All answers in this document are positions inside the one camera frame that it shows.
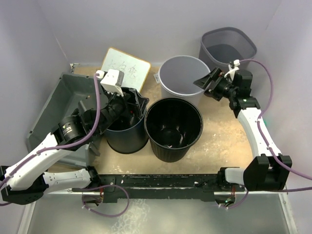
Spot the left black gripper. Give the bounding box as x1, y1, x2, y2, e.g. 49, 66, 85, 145
95, 87, 148, 136

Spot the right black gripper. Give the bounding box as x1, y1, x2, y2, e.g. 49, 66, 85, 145
193, 67, 236, 101

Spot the grey slotted square bin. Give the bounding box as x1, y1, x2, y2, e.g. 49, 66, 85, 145
198, 27, 257, 71

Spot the light grey round bucket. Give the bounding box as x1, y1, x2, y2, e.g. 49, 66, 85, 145
158, 56, 210, 106

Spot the black ribbed round bin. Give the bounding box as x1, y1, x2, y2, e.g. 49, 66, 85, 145
144, 97, 204, 163

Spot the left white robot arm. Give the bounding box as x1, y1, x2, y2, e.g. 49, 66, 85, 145
0, 88, 149, 206

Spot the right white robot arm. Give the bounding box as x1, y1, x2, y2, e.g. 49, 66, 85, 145
194, 68, 292, 191

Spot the dark blue round bin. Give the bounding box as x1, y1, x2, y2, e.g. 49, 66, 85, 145
104, 87, 149, 154

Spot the grey plastic storage crate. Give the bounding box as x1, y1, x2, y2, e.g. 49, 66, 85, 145
26, 73, 100, 168

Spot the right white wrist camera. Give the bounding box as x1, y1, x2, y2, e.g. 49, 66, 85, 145
224, 59, 240, 80

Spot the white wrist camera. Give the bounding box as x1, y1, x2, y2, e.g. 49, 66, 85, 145
96, 69, 124, 97
224, 59, 240, 80

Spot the small whiteboard wooden frame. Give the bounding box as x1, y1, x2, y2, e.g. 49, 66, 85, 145
101, 47, 151, 92

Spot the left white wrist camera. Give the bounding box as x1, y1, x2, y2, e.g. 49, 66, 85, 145
96, 69, 124, 97

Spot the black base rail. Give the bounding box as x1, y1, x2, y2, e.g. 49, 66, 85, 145
72, 173, 246, 204

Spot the aluminium frame rail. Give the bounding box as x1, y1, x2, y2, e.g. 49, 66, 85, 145
18, 189, 298, 234

